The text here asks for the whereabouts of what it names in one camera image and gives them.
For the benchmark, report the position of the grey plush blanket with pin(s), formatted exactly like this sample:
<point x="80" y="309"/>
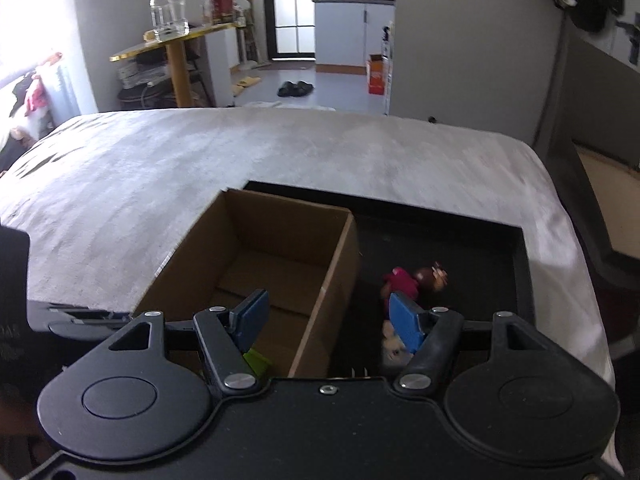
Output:
<point x="250" y="150"/>

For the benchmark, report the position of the yellow slipper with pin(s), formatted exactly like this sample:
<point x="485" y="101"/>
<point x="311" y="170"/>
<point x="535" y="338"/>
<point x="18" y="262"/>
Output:
<point x="250" y="81"/>
<point x="238" y="90"/>

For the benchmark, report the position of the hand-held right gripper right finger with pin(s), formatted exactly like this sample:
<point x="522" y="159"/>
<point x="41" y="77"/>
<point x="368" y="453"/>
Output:
<point x="405" y="324"/>

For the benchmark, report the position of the black slipper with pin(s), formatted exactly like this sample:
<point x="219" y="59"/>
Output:
<point x="287" y="90"/>
<point x="305" y="87"/>

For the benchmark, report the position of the black framed glass door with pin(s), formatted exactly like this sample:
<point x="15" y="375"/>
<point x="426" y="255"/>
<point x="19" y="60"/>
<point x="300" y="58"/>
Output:
<point x="290" y="10"/>

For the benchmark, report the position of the grey padded headboard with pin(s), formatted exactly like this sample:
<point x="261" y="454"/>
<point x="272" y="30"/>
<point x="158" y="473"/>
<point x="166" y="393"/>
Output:
<point x="575" y="110"/>

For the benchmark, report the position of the brown-haired toy figure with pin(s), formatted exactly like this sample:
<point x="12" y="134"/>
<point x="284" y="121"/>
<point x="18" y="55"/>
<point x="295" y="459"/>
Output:
<point x="402" y="282"/>

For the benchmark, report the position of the green toy block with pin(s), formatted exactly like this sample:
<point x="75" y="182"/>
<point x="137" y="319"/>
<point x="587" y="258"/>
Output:
<point x="259" y="362"/>

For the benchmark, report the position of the pile of clothes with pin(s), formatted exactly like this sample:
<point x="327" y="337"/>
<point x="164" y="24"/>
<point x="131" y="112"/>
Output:
<point x="30" y="95"/>

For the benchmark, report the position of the cardboard box with black rim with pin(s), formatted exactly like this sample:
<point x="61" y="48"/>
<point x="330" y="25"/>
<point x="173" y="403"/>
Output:
<point x="450" y="245"/>

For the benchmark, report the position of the brown cardboard box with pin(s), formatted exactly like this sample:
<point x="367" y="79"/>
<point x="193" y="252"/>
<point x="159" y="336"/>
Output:
<point x="280" y="270"/>

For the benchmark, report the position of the white kitchen cabinet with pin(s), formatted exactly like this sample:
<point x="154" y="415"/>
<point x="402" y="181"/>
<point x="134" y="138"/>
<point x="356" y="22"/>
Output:
<point x="345" y="35"/>

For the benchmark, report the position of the gold round table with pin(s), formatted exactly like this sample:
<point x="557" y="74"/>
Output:
<point x="177" y="60"/>

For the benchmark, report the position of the orange carton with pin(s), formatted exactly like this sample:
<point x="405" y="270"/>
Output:
<point x="376" y="77"/>

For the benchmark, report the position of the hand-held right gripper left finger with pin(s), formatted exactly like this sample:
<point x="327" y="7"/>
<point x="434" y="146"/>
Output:
<point x="255" y="310"/>

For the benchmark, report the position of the grey cube bunny toy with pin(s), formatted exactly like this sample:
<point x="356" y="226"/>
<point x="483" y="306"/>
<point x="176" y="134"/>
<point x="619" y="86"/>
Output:
<point x="392" y="352"/>

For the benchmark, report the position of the clear glass bottle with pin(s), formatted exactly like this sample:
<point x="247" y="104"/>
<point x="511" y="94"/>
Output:
<point x="167" y="12"/>

